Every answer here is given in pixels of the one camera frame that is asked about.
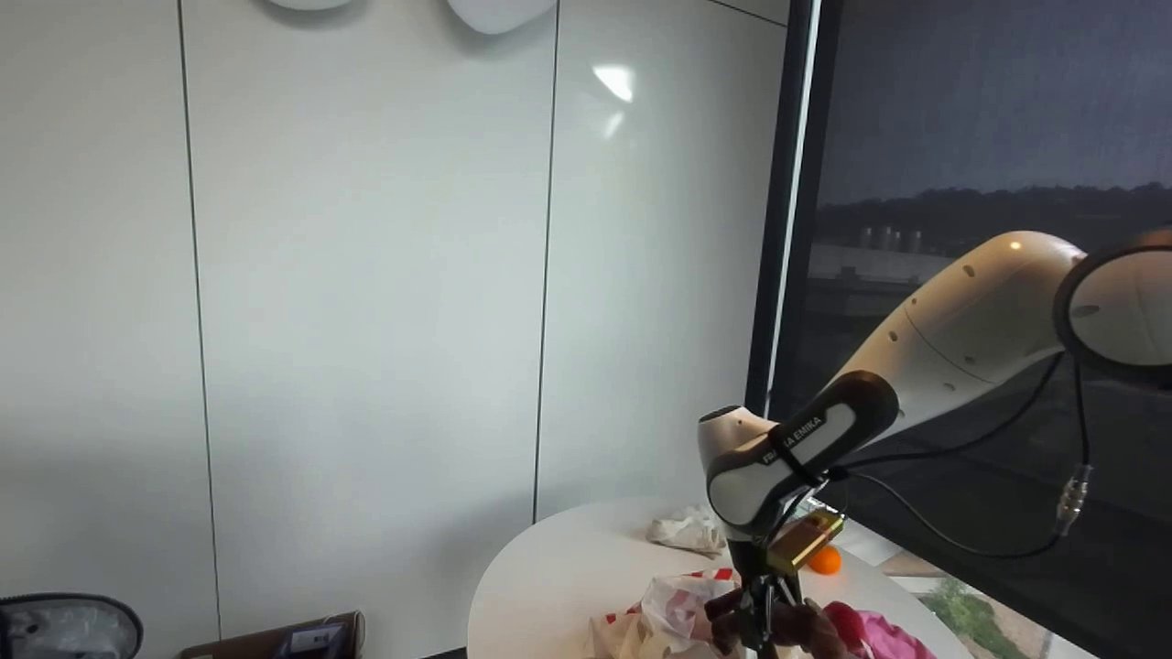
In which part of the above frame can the brown green wrist camera box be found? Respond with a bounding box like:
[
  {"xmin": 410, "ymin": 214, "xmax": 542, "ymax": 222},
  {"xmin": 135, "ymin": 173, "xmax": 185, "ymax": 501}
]
[{"xmin": 767, "ymin": 508, "xmax": 849, "ymax": 576}]

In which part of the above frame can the green patterned cloth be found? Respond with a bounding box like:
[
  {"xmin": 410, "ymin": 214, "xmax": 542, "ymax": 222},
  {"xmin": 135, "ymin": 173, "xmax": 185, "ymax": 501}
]
[{"xmin": 912, "ymin": 578, "xmax": 1038, "ymax": 659}]

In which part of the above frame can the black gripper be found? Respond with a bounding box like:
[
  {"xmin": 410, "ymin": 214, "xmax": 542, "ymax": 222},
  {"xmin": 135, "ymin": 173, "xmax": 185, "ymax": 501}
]
[{"xmin": 729, "ymin": 535, "xmax": 815, "ymax": 659}]

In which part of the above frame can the pink t-shirt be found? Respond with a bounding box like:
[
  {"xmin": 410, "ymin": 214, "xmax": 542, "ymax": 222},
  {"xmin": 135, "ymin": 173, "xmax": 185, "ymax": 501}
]
[{"xmin": 840, "ymin": 608, "xmax": 942, "ymax": 659}]

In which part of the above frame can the small white wall device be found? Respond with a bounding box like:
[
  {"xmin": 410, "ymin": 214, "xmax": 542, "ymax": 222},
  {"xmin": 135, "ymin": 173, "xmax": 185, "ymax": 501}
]
[{"xmin": 257, "ymin": 0, "xmax": 367, "ymax": 17}]

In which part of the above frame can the black window frame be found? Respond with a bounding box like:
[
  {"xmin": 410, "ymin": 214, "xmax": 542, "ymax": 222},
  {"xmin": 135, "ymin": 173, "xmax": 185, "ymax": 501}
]
[{"xmin": 745, "ymin": 0, "xmax": 845, "ymax": 425}]

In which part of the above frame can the brown moose plush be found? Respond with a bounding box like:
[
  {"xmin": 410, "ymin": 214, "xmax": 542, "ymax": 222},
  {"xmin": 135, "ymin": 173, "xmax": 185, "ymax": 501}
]
[{"xmin": 773, "ymin": 600, "xmax": 845, "ymax": 659}]

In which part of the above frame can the dark flat board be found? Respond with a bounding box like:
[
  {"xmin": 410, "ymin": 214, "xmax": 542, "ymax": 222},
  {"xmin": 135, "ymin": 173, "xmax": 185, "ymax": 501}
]
[{"xmin": 181, "ymin": 608, "xmax": 367, "ymax": 659}]

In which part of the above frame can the large white wall device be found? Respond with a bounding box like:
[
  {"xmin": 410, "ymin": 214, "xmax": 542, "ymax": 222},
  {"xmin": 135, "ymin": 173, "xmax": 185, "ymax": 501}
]
[{"xmin": 440, "ymin": 0, "xmax": 562, "ymax": 35}]

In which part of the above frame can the black round fan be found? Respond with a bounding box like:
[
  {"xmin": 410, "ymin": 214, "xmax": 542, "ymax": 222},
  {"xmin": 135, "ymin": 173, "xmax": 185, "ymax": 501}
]
[{"xmin": 0, "ymin": 589, "xmax": 147, "ymax": 659}]

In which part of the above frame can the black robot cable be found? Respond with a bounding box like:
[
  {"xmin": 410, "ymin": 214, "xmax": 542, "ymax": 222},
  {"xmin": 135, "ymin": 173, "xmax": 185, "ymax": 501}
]
[{"xmin": 782, "ymin": 352, "xmax": 1103, "ymax": 567}]

